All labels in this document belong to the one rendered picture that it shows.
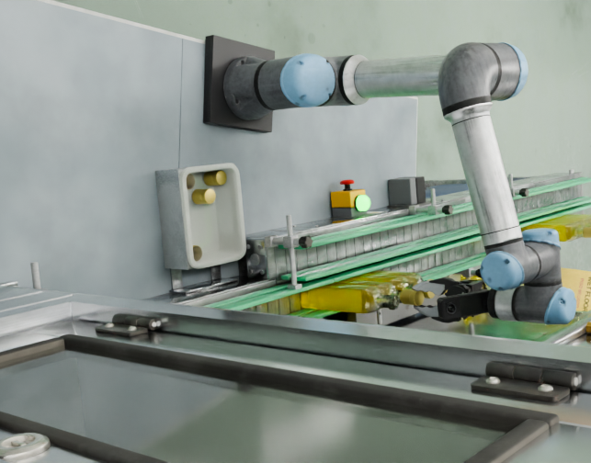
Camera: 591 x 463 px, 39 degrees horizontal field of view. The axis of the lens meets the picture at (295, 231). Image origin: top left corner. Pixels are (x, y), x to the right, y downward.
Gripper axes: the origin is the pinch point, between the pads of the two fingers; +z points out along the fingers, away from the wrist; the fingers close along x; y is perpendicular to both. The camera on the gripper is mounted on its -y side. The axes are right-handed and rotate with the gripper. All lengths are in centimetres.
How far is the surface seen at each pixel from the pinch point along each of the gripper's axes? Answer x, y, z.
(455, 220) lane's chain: 10, 65, 28
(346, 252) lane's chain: 8.1, 11.4, 28.2
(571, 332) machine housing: -12.6, 30.2, -22.6
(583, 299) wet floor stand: -68, 315, 97
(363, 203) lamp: 19.4, 23.6, 31.0
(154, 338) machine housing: 20, -108, -45
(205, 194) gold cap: 27, -30, 35
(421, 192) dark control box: 19, 55, 33
